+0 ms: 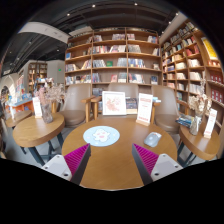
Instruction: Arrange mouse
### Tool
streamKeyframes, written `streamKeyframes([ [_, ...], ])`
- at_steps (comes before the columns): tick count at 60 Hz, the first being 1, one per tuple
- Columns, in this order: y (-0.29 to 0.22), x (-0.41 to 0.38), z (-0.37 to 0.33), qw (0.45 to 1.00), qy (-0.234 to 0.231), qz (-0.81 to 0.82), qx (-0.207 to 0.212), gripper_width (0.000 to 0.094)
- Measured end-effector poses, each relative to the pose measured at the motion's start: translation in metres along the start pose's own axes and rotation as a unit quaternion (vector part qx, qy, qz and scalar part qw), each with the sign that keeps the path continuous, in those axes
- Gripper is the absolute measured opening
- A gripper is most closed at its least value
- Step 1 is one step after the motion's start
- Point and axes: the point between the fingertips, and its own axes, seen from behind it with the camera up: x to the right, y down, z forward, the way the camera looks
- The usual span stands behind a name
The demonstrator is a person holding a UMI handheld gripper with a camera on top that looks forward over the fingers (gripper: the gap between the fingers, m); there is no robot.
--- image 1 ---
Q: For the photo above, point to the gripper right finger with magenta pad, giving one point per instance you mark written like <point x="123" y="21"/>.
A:
<point x="152" y="166"/>

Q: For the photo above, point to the glass vase dried flowers right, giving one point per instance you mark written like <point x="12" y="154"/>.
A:
<point x="201" y="104"/>

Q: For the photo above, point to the right beige armchair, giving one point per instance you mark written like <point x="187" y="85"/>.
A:
<point x="167" y="112"/>

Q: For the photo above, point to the round wooden table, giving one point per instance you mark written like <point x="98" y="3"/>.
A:
<point x="33" y="131"/>
<point x="113" y="167"/>
<point x="199" y="146"/>

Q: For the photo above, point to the wooden right side bookshelf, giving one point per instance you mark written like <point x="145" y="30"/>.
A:
<point x="188" y="57"/>

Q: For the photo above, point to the orange blue display table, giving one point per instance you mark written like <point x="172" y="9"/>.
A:
<point x="23" y="105"/>

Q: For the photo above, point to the glass vase dried flowers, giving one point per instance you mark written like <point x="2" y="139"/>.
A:
<point x="47" y="96"/>
<point x="201" y="104"/>

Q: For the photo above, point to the glass vase dried flowers left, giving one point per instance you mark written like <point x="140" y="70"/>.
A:
<point x="47" y="96"/>

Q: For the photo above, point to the white framed picture card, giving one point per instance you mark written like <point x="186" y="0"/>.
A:
<point x="114" y="103"/>

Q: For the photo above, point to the round wooden centre table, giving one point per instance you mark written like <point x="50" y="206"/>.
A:
<point x="113" y="167"/>

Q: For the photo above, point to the white sign on table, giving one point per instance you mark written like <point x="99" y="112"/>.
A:
<point x="37" y="107"/>
<point x="210" y="123"/>

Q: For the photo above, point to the distant wooden bookshelf left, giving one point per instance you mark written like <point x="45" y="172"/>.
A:
<point x="37" y="73"/>

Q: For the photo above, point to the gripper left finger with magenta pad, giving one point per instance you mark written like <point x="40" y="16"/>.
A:
<point x="70" y="167"/>

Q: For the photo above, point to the books on right table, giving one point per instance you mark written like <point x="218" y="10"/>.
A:
<point x="185" y="120"/>

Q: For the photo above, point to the large wooden back bookshelf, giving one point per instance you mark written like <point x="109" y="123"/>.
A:
<point x="118" y="54"/>

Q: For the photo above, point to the round wooden left table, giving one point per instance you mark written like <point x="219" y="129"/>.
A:
<point x="33" y="131"/>

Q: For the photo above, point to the white red sign stand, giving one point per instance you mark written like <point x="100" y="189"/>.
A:
<point x="144" y="109"/>

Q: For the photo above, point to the round wooden right table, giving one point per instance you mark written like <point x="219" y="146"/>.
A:
<point x="199" y="146"/>

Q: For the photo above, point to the white sign on left table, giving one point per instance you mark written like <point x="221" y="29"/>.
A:
<point x="37" y="107"/>

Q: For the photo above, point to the round light blue coaster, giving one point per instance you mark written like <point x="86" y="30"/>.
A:
<point x="101" y="136"/>

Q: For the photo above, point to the left beige armchair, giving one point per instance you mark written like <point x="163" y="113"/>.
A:
<point x="77" y="105"/>

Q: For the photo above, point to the white sign on right table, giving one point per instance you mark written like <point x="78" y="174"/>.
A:
<point x="210" y="123"/>

